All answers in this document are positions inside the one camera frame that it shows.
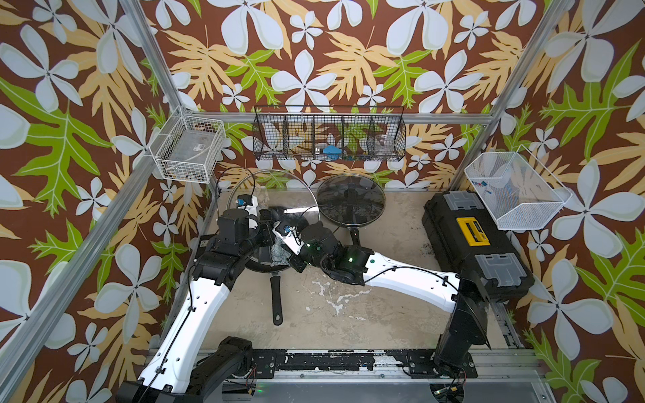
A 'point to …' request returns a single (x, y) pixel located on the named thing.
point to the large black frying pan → (262, 260)
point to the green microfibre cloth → (278, 253)
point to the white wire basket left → (189, 149)
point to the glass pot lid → (278, 188)
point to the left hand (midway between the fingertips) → (272, 219)
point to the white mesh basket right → (517, 192)
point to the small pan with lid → (351, 201)
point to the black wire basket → (329, 133)
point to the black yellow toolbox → (464, 235)
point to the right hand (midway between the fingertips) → (281, 242)
